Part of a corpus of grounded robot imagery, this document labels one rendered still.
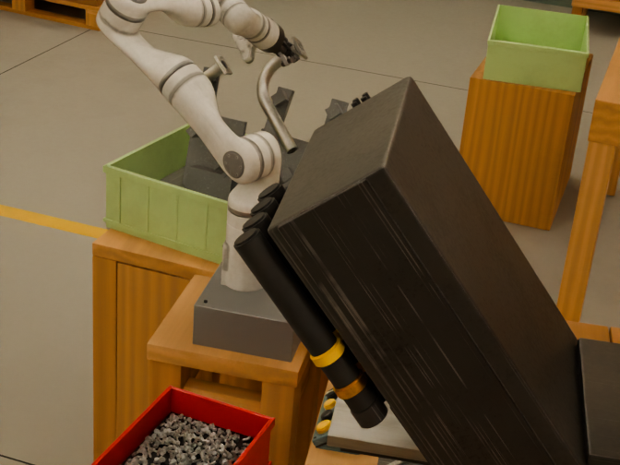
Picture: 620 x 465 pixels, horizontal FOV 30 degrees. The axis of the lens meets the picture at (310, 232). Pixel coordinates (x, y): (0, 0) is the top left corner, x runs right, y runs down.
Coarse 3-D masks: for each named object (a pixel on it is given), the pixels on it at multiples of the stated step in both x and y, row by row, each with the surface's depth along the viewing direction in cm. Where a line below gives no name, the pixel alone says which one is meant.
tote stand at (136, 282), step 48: (96, 240) 289; (144, 240) 291; (96, 288) 293; (144, 288) 288; (96, 336) 299; (144, 336) 294; (96, 384) 305; (144, 384) 300; (240, 384) 289; (96, 432) 312
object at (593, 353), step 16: (592, 352) 171; (608, 352) 171; (592, 368) 167; (608, 368) 167; (592, 384) 163; (608, 384) 163; (592, 400) 159; (608, 400) 160; (592, 416) 156; (608, 416) 156; (592, 432) 152; (608, 432) 153; (592, 448) 149; (608, 448) 149; (592, 464) 149; (608, 464) 148
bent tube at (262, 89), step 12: (300, 48) 289; (276, 60) 291; (264, 72) 292; (264, 84) 292; (264, 96) 292; (264, 108) 291; (276, 120) 289; (276, 132) 289; (288, 132) 288; (288, 144) 286
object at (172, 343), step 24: (192, 288) 258; (192, 312) 249; (168, 336) 239; (192, 336) 240; (168, 360) 237; (192, 360) 236; (216, 360) 234; (240, 360) 233; (264, 360) 234; (288, 384) 233
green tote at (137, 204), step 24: (168, 144) 311; (120, 168) 294; (144, 168) 304; (168, 168) 314; (120, 192) 289; (144, 192) 286; (168, 192) 282; (192, 192) 278; (120, 216) 292; (144, 216) 288; (168, 216) 285; (192, 216) 281; (216, 216) 277; (168, 240) 287; (192, 240) 284; (216, 240) 280
